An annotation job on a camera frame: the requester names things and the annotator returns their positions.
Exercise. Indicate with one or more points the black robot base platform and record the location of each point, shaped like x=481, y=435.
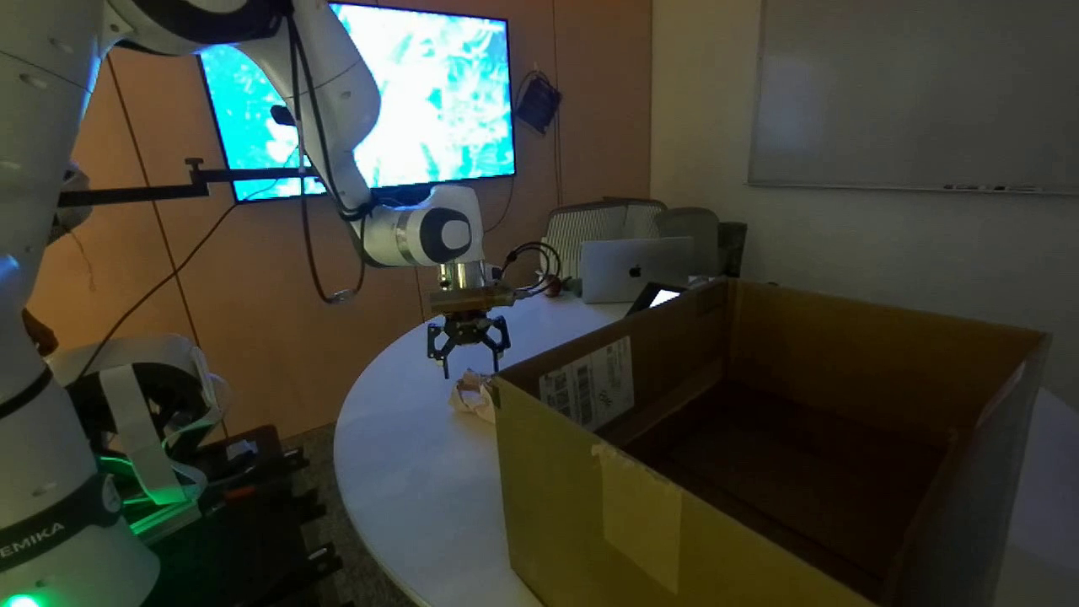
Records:
x=247, y=527

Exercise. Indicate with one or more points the whiteboard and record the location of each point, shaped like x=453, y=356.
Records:
x=899, y=88

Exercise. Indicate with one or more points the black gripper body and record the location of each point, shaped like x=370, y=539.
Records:
x=471, y=329

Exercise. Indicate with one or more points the black tablet lit screen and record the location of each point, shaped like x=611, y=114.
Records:
x=661, y=298

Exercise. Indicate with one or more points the black wall device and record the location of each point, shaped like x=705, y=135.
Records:
x=537, y=99

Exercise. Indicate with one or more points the black camera boom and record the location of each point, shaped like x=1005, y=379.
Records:
x=137, y=191

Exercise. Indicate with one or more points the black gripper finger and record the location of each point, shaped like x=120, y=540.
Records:
x=438, y=342
x=496, y=342

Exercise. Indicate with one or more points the dark rectangular object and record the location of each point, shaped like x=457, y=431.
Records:
x=731, y=249

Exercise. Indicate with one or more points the silver laptop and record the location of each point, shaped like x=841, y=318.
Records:
x=629, y=267

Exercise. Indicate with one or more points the beige cloth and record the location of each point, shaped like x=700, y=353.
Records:
x=474, y=400

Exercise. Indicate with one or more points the white black headset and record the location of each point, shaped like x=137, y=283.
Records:
x=147, y=416

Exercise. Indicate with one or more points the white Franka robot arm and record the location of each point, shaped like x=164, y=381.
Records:
x=46, y=114

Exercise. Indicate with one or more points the brown cardboard box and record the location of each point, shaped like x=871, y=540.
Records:
x=786, y=449

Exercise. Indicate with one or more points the wall television screen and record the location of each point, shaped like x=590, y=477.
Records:
x=451, y=88

